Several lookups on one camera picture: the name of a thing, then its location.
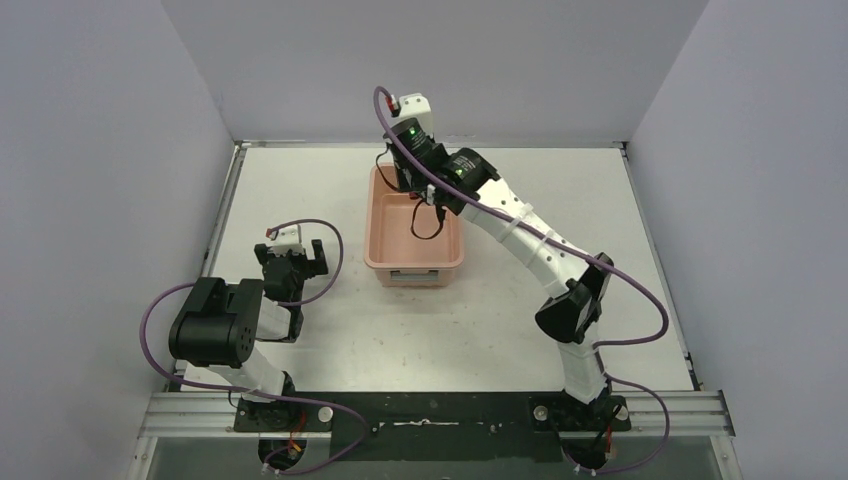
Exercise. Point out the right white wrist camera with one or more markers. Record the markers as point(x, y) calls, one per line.
point(414, 106)

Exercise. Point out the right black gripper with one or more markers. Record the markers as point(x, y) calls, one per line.
point(401, 177)

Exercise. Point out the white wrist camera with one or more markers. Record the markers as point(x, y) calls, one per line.
point(414, 106)
point(285, 239)

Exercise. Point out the pink plastic bin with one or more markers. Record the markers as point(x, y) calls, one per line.
point(403, 244)

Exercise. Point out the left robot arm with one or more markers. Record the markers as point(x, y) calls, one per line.
point(219, 324)

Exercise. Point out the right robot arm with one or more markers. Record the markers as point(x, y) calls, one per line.
point(465, 184)

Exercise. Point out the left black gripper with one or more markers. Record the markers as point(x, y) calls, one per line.
point(291, 263)

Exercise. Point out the aluminium front rail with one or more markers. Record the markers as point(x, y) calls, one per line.
point(210, 415)

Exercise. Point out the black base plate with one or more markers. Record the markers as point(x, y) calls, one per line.
point(445, 426)

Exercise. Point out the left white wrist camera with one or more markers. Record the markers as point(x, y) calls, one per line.
point(285, 239)

